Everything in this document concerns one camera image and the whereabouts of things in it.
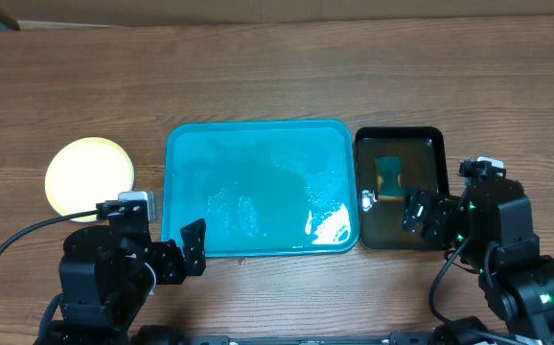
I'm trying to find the green yellow sponge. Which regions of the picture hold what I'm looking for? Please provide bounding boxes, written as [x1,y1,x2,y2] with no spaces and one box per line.
[375,156,404,199]

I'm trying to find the yellow-green plate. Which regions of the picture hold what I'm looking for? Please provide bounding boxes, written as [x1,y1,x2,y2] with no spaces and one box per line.
[44,137,135,216]

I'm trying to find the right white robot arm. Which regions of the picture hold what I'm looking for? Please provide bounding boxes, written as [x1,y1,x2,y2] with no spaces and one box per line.
[403,179,554,344]

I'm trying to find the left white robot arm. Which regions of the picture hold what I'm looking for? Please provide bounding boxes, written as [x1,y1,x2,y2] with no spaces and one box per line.
[35,218,206,345]

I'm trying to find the black water tray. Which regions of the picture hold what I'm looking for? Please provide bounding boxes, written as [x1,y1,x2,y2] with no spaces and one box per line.
[354,126,450,250]

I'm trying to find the teal plastic tray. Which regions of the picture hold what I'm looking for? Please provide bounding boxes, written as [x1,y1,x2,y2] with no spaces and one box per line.
[160,119,360,258]

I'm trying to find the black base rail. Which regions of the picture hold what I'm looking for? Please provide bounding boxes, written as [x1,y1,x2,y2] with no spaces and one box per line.
[132,325,441,345]

